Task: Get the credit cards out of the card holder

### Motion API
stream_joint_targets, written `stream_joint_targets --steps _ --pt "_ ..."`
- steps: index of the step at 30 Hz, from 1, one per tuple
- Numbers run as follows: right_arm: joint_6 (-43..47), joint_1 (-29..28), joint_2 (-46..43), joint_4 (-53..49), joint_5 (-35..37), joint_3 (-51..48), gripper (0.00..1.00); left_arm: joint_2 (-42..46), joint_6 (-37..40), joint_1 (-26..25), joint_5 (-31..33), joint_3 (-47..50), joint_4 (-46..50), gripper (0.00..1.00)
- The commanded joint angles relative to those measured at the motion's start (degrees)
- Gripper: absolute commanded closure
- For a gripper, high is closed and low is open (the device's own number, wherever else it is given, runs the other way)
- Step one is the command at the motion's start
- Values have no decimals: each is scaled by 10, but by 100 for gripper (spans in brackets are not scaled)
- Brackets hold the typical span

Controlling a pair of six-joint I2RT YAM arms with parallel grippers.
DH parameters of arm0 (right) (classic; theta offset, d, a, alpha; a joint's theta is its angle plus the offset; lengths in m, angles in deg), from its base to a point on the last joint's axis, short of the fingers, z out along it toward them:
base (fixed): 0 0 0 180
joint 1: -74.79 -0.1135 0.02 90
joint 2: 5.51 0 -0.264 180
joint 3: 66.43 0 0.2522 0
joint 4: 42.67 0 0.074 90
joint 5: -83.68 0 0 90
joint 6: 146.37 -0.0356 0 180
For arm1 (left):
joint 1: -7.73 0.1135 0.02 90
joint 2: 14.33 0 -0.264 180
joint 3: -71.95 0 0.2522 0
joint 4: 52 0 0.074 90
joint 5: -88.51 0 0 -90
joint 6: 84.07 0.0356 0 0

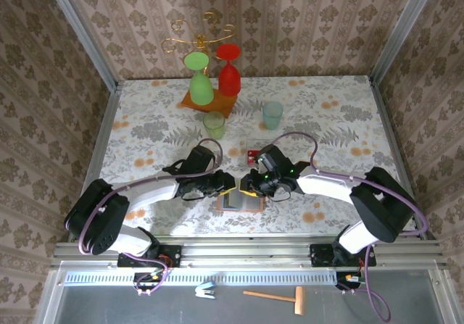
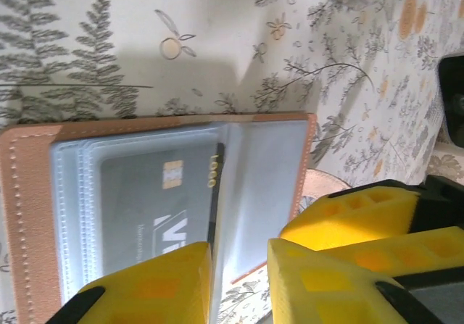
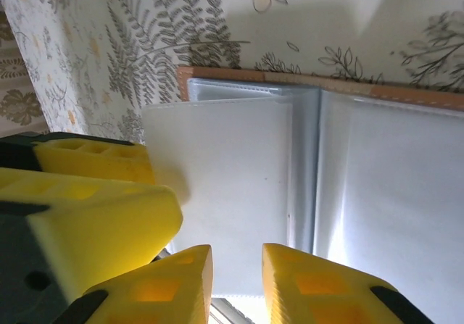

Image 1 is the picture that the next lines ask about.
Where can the tan leather card holder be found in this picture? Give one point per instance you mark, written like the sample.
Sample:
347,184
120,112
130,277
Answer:
250,202

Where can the red credit card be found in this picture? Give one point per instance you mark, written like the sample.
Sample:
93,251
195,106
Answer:
252,159

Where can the clear acrylic box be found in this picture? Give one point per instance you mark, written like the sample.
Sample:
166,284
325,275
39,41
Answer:
253,143

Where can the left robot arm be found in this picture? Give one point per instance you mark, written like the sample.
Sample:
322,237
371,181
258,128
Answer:
98,219

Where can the green plastic cup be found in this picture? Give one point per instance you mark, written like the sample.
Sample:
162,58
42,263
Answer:
214,126

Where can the blue plastic cup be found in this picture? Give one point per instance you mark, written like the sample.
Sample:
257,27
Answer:
272,117

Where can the green wine glass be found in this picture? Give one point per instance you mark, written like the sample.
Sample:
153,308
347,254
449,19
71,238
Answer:
201,88

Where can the floral tablecloth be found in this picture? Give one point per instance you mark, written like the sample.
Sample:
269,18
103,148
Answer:
152,103

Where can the blue stapler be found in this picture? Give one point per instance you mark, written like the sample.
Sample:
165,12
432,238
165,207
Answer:
206,290

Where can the red wine glass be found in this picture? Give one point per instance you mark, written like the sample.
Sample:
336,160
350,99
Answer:
228,77

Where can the wooden mallet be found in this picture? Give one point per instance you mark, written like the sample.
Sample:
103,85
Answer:
299,300

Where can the grey metal shelf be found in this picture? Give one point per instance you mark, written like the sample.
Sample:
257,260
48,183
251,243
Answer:
108,307

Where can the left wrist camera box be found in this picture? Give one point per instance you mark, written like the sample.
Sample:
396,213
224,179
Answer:
201,160

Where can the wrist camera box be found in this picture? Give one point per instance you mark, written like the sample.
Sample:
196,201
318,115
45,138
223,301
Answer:
275,157
201,160

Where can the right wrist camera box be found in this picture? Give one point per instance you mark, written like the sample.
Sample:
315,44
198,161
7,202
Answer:
275,157

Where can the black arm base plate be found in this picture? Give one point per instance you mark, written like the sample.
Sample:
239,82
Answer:
320,257
172,255

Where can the aluminium side rail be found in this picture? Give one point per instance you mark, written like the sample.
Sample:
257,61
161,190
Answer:
388,121
103,128

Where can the aluminium frame post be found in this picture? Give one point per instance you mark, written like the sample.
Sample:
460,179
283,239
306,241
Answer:
84,30
402,30

